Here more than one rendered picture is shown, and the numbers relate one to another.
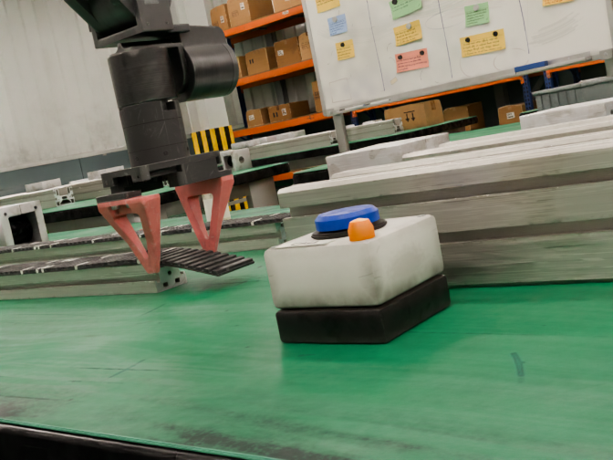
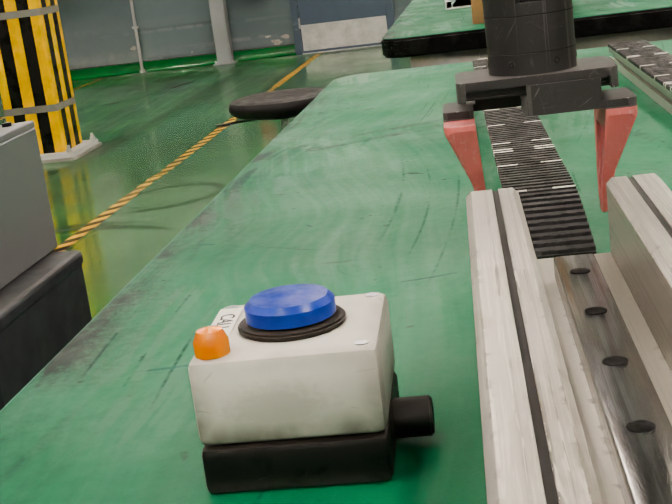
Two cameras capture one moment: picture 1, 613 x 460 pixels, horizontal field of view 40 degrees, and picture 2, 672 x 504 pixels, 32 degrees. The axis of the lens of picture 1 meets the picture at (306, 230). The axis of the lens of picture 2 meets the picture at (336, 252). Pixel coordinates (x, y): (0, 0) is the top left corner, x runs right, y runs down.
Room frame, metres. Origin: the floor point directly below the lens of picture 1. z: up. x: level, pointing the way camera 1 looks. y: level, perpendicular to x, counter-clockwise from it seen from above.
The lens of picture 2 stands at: (0.27, -0.46, 1.00)
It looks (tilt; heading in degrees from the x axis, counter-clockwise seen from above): 14 degrees down; 58
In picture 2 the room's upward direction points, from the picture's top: 7 degrees counter-clockwise
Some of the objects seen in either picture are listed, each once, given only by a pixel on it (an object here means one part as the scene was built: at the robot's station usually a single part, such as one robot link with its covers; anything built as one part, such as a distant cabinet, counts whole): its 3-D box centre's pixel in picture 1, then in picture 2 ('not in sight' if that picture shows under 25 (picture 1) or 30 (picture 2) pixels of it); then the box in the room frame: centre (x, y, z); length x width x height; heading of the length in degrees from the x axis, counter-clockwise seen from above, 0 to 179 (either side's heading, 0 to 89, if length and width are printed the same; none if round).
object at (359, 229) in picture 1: (360, 228); (210, 339); (0.47, -0.03, 0.85); 0.01 x 0.01 x 0.01
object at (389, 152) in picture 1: (389, 191); not in sight; (0.86, -0.09, 0.83); 0.12 x 0.09 x 0.10; 141
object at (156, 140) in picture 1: (156, 142); (530, 41); (0.80, 0.12, 0.92); 0.10 x 0.07 x 0.07; 141
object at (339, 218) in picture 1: (348, 224); (291, 315); (0.51, -0.03, 0.84); 0.04 x 0.04 x 0.02
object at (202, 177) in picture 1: (192, 210); (578, 144); (0.82, 0.11, 0.85); 0.07 x 0.07 x 0.09; 51
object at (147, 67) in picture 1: (148, 78); not in sight; (0.81, 0.12, 0.98); 0.07 x 0.06 x 0.07; 135
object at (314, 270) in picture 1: (365, 272); (319, 383); (0.52, -0.03, 0.81); 0.10 x 0.08 x 0.06; 141
